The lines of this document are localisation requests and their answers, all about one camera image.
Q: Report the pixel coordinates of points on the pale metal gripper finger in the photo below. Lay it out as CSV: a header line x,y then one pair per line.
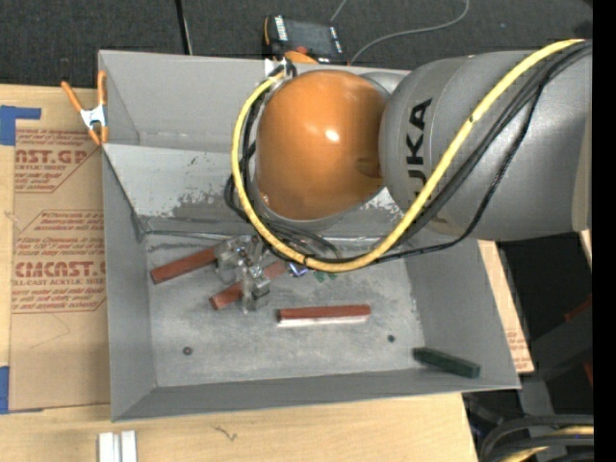
x,y
254,289
231,258

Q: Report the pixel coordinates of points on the red-brown flat block white side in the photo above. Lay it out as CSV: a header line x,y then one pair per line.
x,y
322,313

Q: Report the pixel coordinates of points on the grey metal bin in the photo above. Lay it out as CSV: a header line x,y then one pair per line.
x,y
289,354

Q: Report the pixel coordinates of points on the brown cardboard board red print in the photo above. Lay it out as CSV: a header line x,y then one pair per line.
x,y
53,238

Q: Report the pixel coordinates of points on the dark green flat block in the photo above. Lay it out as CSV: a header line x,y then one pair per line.
x,y
447,363

